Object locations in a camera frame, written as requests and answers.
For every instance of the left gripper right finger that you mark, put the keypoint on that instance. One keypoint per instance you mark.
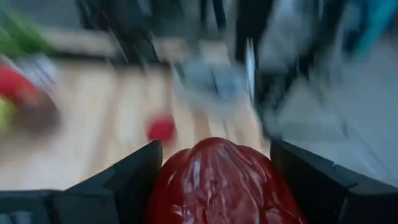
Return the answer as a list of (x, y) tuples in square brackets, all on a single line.
[(304, 177)]

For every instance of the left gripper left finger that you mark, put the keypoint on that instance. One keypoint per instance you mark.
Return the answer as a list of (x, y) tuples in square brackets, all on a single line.
[(133, 180)]

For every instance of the red apple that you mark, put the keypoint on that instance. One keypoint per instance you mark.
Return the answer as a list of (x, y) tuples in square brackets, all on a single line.
[(161, 130)]

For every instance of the dark red wrinkled fruit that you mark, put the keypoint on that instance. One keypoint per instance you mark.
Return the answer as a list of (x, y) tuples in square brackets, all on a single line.
[(217, 186)]

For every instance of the green apple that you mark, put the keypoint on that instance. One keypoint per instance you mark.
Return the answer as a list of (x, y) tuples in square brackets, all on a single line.
[(4, 115)]

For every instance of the red orange mango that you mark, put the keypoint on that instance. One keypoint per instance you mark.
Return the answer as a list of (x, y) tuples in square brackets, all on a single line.
[(15, 84)]

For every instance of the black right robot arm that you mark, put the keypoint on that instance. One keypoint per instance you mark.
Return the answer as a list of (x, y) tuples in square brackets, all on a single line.
[(245, 18)]

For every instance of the grey rectangular tray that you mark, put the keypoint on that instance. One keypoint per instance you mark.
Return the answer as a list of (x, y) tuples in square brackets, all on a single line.
[(211, 84)]

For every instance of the small green potted plant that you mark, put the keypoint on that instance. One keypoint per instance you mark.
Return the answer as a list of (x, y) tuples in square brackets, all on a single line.
[(21, 40)]

